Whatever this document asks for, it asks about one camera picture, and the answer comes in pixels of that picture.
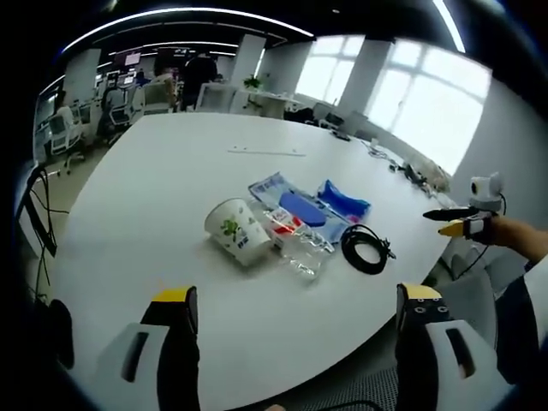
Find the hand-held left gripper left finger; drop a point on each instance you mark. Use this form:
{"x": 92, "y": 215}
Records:
{"x": 145, "y": 342}

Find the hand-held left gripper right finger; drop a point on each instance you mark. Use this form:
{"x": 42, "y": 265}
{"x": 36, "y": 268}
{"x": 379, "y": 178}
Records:
{"x": 445, "y": 347}

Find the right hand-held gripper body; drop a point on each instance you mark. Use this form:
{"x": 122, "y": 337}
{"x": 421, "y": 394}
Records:
{"x": 484, "y": 194}

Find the blue plastic packet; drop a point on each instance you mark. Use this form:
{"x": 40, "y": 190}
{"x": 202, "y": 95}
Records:
{"x": 342, "y": 199}

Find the white paper cup green print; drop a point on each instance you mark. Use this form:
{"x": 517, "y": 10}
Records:
{"x": 233, "y": 229}

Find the clear plastic bag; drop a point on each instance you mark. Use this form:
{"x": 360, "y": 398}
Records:
{"x": 306, "y": 252}

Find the red and white small packet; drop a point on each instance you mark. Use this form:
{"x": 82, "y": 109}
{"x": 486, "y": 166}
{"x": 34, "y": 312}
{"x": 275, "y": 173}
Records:
{"x": 286, "y": 223}

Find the clear bag with blue pouch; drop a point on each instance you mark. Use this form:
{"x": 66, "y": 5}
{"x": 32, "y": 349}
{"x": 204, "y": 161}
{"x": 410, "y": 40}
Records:
{"x": 274, "y": 188}

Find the clutter of items on table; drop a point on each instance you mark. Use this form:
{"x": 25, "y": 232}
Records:
{"x": 421, "y": 171}

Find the white table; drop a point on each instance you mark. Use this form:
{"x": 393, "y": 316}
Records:
{"x": 171, "y": 180}

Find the ceiling light strip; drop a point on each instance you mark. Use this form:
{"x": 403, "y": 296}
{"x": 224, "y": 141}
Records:
{"x": 171, "y": 20}
{"x": 449, "y": 23}

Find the white office chair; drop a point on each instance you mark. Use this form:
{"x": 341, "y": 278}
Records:
{"x": 120, "y": 107}
{"x": 64, "y": 137}

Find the green potted plant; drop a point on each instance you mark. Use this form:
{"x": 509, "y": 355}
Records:
{"x": 253, "y": 82}

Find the white desk partition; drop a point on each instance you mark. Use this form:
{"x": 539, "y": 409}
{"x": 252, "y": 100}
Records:
{"x": 220, "y": 97}

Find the wall screen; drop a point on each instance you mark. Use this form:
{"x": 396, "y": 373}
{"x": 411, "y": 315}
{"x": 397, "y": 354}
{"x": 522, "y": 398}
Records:
{"x": 132, "y": 58}

